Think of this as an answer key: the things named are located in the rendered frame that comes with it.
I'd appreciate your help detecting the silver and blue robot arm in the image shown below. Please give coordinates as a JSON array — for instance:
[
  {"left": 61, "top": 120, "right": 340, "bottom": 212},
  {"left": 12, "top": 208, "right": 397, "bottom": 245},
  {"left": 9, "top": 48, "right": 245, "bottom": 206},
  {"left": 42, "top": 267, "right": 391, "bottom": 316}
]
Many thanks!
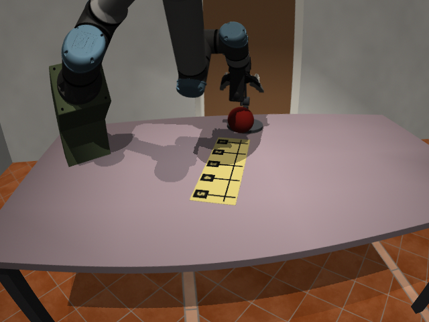
[{"left": 57, "top": 0, "right": 249, "bottom": 105}]

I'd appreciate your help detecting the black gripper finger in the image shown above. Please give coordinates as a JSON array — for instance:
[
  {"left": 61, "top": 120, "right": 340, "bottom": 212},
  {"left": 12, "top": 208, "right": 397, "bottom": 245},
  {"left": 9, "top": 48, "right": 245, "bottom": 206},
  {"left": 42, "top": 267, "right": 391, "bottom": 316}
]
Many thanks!
[
  {"left": 249, "top": 74, "right": 264, "bottom": 93},
  {"left": 220, "top": 72, "right": 230, "bottom": 91}
]

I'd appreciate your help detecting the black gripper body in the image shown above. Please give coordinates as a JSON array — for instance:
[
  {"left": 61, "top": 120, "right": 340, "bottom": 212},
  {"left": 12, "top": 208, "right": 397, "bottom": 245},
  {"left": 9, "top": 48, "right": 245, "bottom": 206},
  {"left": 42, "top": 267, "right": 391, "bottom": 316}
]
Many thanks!
[{"left": 227, "top": 57, "right": 251, "bottom": 84}]

